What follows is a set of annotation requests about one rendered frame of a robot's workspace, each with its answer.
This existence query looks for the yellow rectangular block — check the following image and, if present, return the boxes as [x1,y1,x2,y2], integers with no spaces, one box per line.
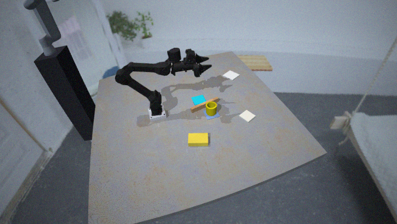
[188,133,208,146]

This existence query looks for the white flat bar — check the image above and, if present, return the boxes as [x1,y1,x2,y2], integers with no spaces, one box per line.
[239,110,256,123]

